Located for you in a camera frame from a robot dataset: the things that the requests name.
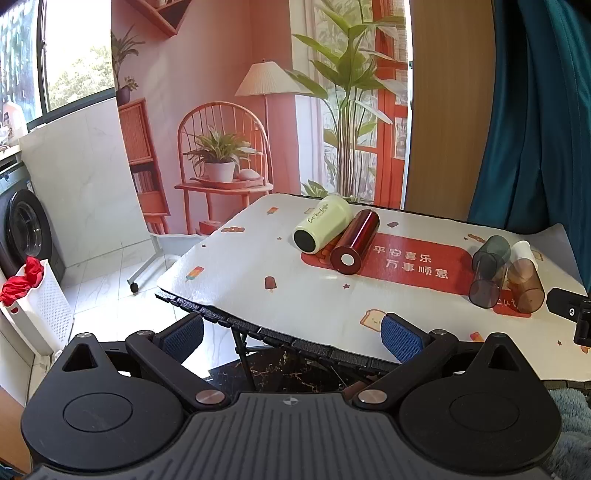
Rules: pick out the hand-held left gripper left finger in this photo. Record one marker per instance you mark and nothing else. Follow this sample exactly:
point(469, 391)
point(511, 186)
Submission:
point(182, 337)

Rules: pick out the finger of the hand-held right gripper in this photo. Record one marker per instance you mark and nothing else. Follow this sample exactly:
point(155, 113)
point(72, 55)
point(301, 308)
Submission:
point(564, 302)

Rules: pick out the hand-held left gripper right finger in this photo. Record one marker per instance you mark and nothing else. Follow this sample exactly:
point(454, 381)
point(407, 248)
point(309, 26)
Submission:
point(402, 337)

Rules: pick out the brown transparent cup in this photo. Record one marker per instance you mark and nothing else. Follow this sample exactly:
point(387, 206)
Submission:
point(524, 286)

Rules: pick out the white cup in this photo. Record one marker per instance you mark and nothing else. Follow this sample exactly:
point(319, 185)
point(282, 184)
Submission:
point(521, 251)

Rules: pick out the grey transparent cup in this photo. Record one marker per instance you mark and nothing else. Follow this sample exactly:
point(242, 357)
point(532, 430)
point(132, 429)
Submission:
point(489, 272)

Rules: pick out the red metallic cup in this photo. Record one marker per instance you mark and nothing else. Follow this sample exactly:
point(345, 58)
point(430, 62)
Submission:
point(358, 240)

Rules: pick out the pale green cup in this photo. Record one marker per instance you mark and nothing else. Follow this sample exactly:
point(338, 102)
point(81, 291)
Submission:
point(323, 221)

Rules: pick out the white wheeled backdrop stand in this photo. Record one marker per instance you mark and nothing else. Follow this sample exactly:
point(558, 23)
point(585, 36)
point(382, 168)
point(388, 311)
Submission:
point(147, 263)

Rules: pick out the black folding table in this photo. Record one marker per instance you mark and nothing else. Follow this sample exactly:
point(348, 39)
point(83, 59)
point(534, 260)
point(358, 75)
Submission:
point(277, 334)

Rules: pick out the printed white table mat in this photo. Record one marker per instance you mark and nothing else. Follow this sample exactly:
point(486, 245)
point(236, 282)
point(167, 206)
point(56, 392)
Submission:
point(268, 258)

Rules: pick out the grey fluffy rug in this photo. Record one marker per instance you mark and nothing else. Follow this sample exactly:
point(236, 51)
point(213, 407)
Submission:
point(575, 429)

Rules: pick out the white laundry basket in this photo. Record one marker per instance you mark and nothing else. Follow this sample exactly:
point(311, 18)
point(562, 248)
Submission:
point(44, 309)

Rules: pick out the red cloth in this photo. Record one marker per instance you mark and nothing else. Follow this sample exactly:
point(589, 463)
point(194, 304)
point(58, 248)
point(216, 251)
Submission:
point(21, 286)

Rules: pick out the dark washing machine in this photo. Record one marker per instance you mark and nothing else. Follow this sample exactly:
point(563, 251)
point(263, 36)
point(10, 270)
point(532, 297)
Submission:
point(27, 230)

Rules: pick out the teal curtain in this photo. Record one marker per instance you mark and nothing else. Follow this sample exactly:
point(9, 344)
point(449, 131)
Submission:
point(545, 115)

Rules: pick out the white marble board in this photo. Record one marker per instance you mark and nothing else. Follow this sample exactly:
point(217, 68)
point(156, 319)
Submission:
point(78, 175)

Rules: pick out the wooden panel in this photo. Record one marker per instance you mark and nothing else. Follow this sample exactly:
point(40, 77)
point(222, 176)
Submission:
point(452, 115)

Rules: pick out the printed room backdrop poster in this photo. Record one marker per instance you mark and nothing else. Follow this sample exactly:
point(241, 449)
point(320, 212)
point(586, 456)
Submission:
point(207, 69)

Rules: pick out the white bottle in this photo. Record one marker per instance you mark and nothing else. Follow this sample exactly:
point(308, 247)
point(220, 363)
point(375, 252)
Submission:
point(14, 121)

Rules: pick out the window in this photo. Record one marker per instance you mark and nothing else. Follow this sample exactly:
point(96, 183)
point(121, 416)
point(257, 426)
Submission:
point(78, 55)

